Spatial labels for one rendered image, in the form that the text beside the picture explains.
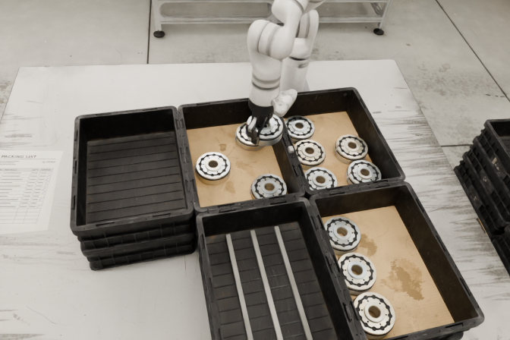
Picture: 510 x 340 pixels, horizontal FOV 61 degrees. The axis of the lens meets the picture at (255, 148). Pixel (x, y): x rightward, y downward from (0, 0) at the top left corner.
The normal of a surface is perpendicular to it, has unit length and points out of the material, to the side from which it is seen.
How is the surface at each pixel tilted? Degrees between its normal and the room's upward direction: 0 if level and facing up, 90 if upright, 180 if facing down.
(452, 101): 0
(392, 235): 0
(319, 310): 0
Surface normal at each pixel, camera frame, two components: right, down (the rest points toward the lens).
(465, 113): 0.07, -0.65
